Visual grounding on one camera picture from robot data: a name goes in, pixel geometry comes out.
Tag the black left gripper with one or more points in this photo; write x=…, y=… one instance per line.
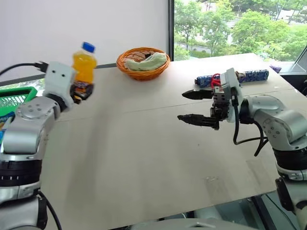
x=76, y=94

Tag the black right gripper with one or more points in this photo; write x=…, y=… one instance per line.
x=221, y=106

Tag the orange juice bottle blue cap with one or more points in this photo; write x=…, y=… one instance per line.
x=84, y=69

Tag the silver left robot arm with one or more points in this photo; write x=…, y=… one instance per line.
x=26, y=129

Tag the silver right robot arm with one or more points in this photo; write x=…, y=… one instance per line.
x=280, y=122

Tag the orange wicker basket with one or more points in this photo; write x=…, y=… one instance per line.
x=144, y=74

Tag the green plastic basket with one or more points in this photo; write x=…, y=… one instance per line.
x=14, y=98

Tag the blue patterned tube pack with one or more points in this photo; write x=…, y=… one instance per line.
x=254, y=74

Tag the pale green cloth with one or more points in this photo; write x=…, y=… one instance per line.
x=148, y=63

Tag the small purple object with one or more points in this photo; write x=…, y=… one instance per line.
x=275, y=68

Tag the blue snack packet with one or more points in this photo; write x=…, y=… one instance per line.
x=6, y=119

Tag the green trees outside window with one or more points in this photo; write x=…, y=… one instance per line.
x=239, y=26

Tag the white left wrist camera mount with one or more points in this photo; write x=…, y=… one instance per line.
x=57, y=79

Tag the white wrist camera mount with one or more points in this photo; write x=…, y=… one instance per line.
x=57, y=79
x=230, y=80

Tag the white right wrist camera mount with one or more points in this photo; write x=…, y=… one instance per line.
x=230, y=80

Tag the black window frame post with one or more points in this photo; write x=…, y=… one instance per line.
x=170, y=28

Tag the black angled frame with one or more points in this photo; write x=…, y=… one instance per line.
x=297, y=74

